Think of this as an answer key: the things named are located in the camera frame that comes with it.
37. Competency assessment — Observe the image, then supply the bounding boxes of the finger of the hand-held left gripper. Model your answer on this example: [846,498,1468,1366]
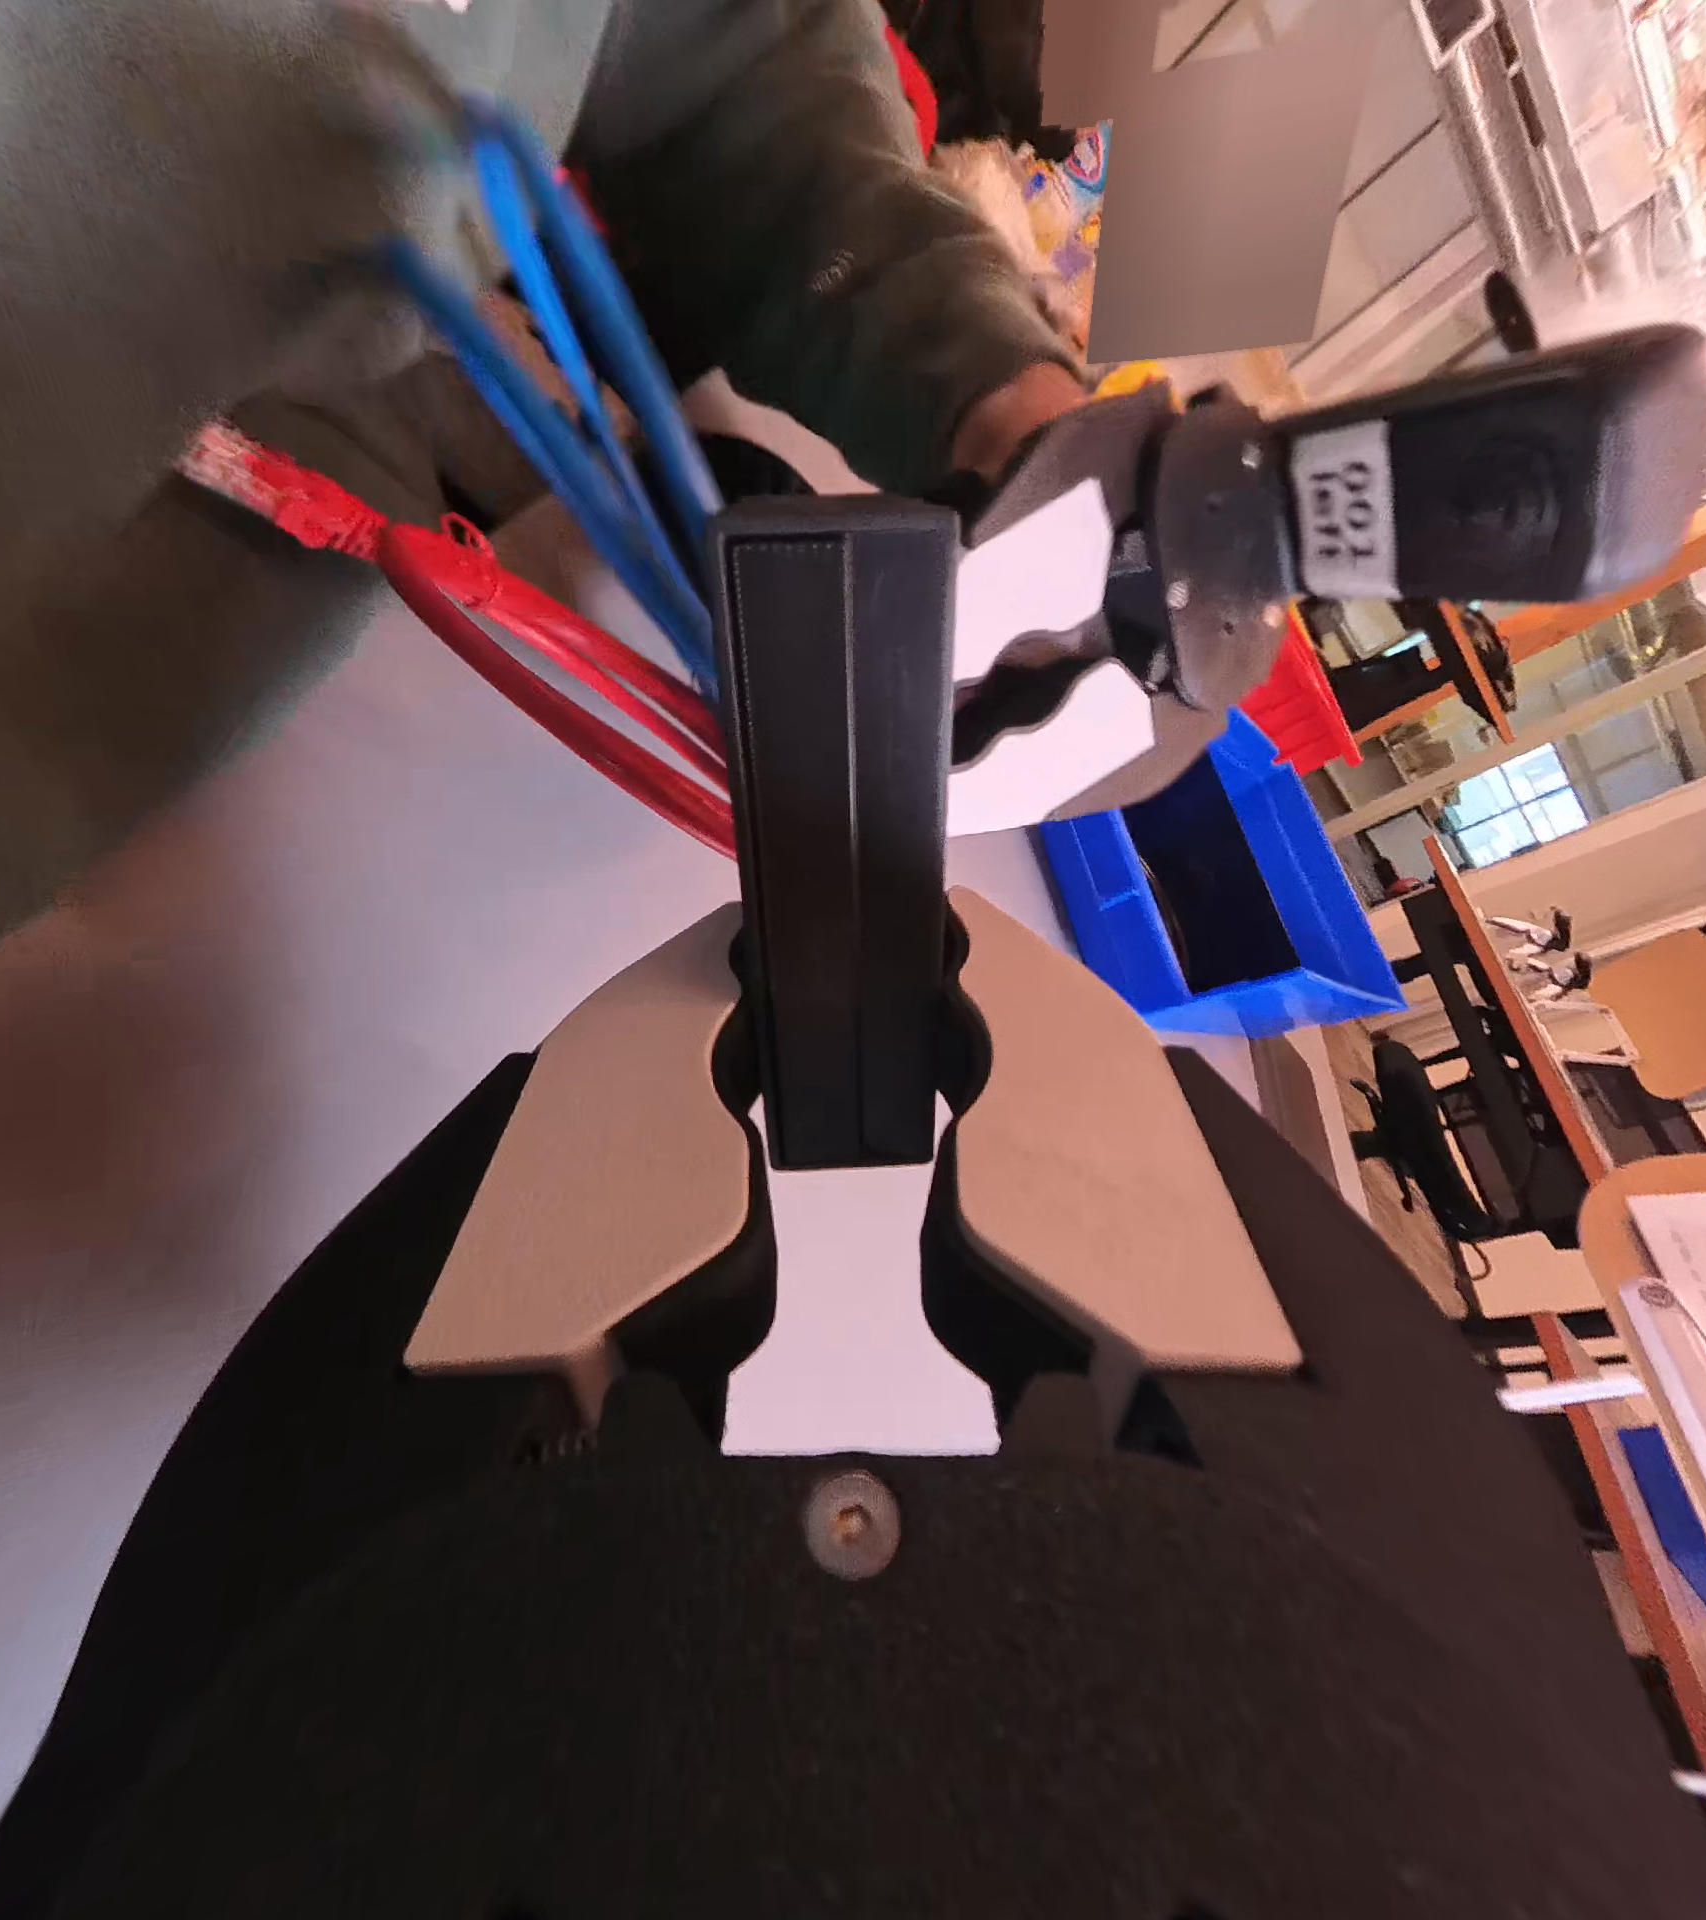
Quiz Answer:
[943,662,1233,838]
[679,368,1122,702]

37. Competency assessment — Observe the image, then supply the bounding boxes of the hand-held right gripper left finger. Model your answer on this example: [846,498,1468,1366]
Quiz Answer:
[403,901,770,1426]

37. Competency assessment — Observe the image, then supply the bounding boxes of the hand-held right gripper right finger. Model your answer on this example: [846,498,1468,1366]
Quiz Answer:
[921,884,1303,1434]

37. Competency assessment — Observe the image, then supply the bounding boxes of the black ethernet port box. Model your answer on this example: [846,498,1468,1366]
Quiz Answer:
[712,493,964,1174]

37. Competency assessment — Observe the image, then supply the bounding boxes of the blue ethernet cable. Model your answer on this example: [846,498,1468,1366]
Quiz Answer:
[374,240,722,708]
[462,108,728,662]

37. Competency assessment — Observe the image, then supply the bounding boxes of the person's left forearm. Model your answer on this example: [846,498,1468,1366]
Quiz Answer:
[568,0,1094,498]

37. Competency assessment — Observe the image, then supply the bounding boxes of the person's left hand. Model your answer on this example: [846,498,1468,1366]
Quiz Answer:
[957,368,1094,491]

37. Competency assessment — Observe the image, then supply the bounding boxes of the red plastic bin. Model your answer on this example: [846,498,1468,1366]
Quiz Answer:
[1233,600,1368,774]

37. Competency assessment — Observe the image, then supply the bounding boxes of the blue plastic bin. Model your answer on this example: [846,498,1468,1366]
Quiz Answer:
[1042,703,1411,1047]

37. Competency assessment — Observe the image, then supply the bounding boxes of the black swivel chair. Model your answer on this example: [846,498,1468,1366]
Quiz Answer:
[1368,1035,1492,1239]

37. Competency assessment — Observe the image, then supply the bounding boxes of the colourful snack packets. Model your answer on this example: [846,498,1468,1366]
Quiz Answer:
[943,121,1113,301]

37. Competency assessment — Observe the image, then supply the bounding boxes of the wooden chair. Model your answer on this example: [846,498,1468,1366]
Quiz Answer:
[1590,838,1706,1106]

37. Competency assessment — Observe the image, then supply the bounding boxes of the person's green clothed body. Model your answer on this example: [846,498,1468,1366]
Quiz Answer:
[0,0,613,977]

